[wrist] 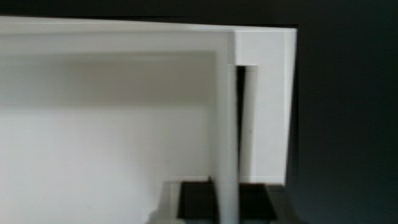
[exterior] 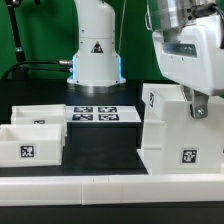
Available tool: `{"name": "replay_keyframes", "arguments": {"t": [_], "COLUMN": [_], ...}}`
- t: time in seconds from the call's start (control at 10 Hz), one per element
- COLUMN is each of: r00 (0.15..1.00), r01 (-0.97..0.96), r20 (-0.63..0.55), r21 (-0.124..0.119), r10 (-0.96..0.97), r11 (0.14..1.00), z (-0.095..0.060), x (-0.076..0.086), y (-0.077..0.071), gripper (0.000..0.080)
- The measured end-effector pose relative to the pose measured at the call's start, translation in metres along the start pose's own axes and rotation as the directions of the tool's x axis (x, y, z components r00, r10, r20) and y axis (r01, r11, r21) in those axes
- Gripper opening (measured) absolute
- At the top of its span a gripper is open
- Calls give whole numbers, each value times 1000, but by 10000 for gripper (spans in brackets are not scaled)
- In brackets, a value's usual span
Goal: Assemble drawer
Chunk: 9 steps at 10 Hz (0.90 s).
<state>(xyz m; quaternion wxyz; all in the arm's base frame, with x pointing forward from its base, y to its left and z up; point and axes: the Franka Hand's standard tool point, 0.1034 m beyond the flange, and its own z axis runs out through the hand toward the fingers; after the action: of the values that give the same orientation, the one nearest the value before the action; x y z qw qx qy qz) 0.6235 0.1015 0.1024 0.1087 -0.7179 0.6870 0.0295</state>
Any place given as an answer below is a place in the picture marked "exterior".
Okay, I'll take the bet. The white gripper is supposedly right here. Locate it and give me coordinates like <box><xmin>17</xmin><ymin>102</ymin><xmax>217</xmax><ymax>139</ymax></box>
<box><xmin>153</xmin><ymin>21</ymin><xmax>224</xmax><ymax>119</ymax></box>

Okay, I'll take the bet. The white drawer box front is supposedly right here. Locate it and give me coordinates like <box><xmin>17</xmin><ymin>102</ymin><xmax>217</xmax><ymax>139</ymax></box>
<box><xmin>0</xmin><ymin>124</ymin><xmax>65</xmax><ymax>167</ymax></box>

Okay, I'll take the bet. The white drawer box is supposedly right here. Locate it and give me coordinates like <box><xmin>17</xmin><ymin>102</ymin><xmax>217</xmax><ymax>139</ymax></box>
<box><xmin>11</xmin><ymin>104</ymin><xmax>67</xmax><ymax>135</ymax></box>
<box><xmin>0</xmin><ymin>124</ymin><xmax>65</xmax><ymax>167</ymax></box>

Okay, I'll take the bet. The white drawer box rear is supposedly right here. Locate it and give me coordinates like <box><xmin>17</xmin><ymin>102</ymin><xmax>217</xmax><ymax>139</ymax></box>
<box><xmin>11</xmin><ymin>104</ymin><xmax>67</xmax><ymax>135</ymax></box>

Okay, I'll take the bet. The white marker plate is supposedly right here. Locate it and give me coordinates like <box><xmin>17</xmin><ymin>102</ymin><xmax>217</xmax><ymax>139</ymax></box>
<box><xmin>66</xmin><ymin>106</ymin><xmax>141</xmax><ymax>123</ymax></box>

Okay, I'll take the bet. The black tripod pole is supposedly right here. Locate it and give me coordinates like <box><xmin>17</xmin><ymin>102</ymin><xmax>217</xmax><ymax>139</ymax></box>
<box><xmin>2</xmin><ymin>0</ymin><xmax>29</xmax><ymax>81</ymax></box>

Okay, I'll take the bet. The white drawer cabinet frame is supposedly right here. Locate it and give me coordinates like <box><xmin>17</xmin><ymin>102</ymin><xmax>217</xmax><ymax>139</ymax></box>
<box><xmin>138</xmin><ymin>84</ymin><xmax>224</xmax><ymax>175</ymax></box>

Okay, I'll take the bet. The white front rail barrier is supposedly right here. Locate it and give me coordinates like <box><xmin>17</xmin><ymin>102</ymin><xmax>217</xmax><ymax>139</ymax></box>
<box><xmin>0</xmin><ymin>174</ymin><xmax>224</xmax><ymax>206</ymax></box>

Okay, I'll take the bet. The black cable upper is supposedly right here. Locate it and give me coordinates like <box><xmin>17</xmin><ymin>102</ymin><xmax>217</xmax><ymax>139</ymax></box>
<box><xmin>0</xmin><ymin>59</ymin><xmax>74</xmax><ymax>81</ymax></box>

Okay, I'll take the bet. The black cable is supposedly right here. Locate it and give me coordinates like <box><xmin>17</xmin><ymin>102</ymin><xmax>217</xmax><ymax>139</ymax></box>
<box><xmin>0</xmin><ymin>59</ymin><xmax>74</xmax><ymax>81</ymax></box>
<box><xmin>19</xmin><ymin>66</ymin><xmax>74</xmax><ymax>74</ymax></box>

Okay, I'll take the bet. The black cable lower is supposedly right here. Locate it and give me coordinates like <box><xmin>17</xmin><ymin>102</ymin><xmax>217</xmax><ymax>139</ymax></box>
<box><xmin>19</xmin><ymin>66</ymin><xmax>74</xmax><ymax>74</ymax></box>

